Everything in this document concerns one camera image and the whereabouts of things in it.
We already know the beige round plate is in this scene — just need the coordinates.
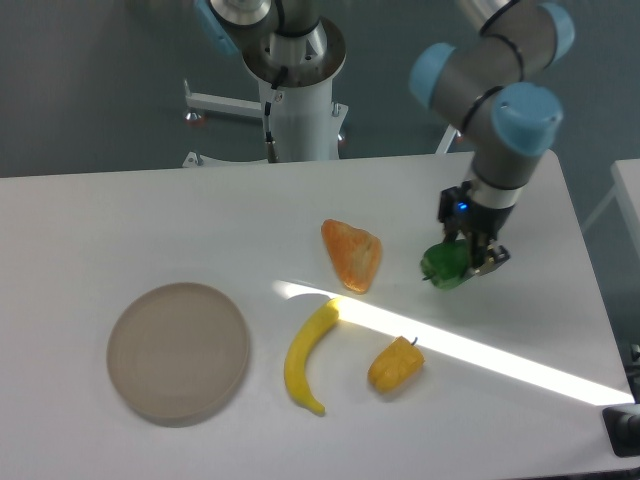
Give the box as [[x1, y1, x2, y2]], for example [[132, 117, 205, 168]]
[[106, 282, 250, 428]]

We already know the green bell pepper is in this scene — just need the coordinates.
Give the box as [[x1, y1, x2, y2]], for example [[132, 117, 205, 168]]
[[420, 240, 475, 290]]

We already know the yellow bell pepper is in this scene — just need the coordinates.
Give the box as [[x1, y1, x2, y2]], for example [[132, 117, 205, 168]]
[[367, 336, 425, 394]]

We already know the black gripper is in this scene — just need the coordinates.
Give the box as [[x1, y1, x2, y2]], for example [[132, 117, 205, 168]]
[[438, 180, 513, 276]]

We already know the yellow banana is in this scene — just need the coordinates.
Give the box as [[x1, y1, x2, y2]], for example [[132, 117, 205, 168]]
[[283, 298, 339, 417]]

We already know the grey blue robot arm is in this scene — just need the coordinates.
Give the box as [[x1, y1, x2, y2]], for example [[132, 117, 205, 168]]
[[194, 1, 575, 289]]

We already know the black device at table edge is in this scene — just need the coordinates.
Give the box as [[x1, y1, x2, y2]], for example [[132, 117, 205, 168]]
[[601, 344, 640, 457]]

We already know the orange peeled fruit segment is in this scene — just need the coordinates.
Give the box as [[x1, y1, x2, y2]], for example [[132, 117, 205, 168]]
[[321, 219, 382, 294]]

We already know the black cable on pedestal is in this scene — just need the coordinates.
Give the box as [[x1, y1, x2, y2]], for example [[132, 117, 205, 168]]
[[263, 66, 288, 164]]

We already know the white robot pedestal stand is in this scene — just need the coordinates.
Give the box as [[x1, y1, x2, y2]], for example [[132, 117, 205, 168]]
[[180, 17, 350, 169]]

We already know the white side table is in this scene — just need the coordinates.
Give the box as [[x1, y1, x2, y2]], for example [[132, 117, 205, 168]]
[[581, 159, 639, 251]]

